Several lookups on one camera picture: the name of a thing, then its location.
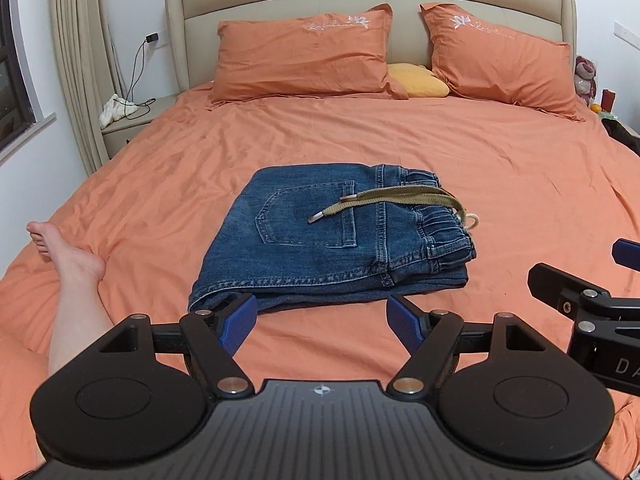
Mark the blue denim pants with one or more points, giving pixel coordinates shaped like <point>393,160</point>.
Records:
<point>300,245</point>

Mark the small orange fruit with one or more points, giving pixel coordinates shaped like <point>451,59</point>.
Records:
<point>595,108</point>

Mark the person's bare leg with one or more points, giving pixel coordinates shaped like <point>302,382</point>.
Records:
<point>75,285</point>

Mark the beige curtain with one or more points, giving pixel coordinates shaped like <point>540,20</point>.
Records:
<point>85,60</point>

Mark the pink plush toy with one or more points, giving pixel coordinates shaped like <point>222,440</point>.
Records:
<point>585,77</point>

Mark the beige nightstand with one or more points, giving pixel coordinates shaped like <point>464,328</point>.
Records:
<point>137,125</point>

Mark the orange embroidered pillow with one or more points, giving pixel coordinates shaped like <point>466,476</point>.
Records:
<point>500,60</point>
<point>300,60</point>

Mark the yellow pillow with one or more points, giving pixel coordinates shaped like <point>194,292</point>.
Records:
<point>417,82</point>

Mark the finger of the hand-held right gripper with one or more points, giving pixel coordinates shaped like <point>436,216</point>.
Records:
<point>627,252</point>
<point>555,282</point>

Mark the orange bed sheet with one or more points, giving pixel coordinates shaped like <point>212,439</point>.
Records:
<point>525,185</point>

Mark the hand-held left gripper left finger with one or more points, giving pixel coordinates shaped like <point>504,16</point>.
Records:
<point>240,322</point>

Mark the white crumpled cloth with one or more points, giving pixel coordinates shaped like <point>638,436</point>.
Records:
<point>115,109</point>

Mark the small red box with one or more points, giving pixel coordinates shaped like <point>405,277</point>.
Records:
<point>608,100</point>

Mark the black wall charger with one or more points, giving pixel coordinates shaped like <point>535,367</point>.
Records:
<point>152,37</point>

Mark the dark framed window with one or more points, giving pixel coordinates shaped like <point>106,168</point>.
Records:
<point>12,85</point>

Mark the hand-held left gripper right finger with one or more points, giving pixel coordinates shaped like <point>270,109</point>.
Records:
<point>404,322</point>

